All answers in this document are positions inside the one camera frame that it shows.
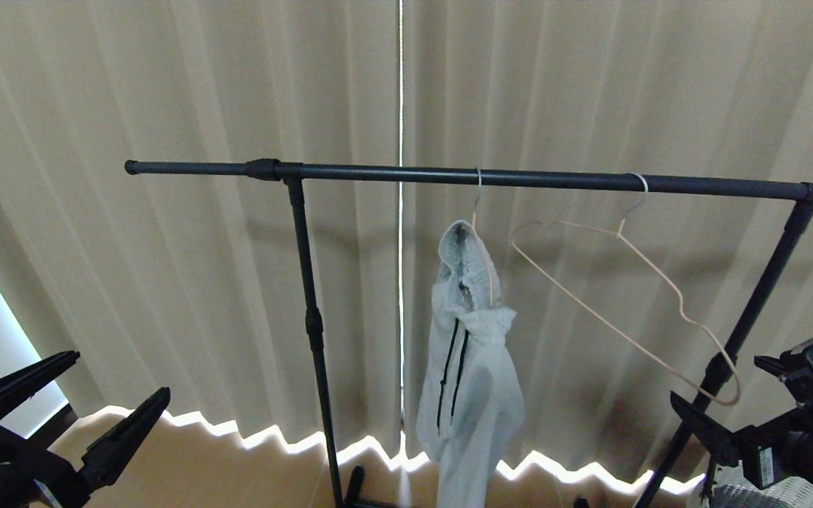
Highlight white laundry basket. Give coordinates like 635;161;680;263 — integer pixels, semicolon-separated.
689;469;813;508

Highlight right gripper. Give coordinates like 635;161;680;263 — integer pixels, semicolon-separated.
670;355;813;500

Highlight pale grey shorts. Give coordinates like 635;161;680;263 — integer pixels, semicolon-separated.
417;220;526;508

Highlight pink clothes hanger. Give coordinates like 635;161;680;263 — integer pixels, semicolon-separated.
509;173;742;408
470;168;495;308

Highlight beige curtain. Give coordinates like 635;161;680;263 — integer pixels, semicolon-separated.
0;0;813;495

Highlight black clothes rack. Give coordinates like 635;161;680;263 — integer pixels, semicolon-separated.
124;159;813;508

